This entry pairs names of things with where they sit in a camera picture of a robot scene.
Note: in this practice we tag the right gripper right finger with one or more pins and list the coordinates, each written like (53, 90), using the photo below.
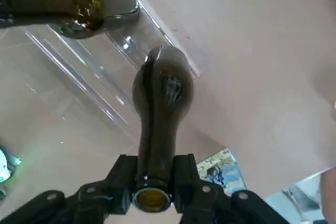
(210, 205)

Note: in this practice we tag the clear acrylic stepped shelf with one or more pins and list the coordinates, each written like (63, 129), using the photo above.
(78, 64)

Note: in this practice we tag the blue printed paper carton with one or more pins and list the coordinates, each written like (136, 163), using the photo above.
(223, 169)

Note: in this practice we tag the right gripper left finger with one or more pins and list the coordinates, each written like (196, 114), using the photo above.
(78, 205)

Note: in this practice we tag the straight-shouldered dark wine bottle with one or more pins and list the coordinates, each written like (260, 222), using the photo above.
(39, 1)

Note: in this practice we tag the sloped-shouldered dark wine bottle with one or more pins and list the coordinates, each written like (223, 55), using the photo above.
(162, 98)

